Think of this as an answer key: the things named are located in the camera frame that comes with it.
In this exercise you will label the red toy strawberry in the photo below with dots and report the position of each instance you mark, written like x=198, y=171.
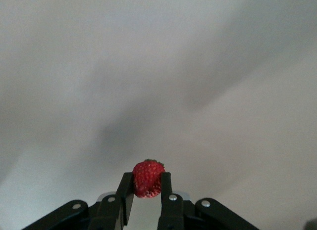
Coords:
x=147, y=178

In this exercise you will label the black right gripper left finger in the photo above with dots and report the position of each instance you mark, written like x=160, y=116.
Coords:
x=123, y=205

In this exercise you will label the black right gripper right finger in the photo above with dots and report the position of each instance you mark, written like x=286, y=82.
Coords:
x=171, y=212

